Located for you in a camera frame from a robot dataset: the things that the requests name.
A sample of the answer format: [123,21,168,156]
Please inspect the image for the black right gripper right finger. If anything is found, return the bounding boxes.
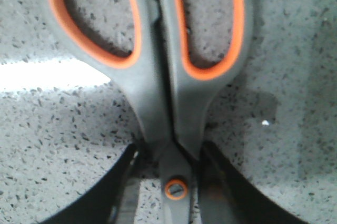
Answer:
[197,141,303,224]

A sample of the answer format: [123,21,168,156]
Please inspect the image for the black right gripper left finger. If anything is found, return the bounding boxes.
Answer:
[42,144,141,223]

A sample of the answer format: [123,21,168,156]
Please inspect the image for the grey orange scissors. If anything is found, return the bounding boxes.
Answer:
[44,0,252,223]

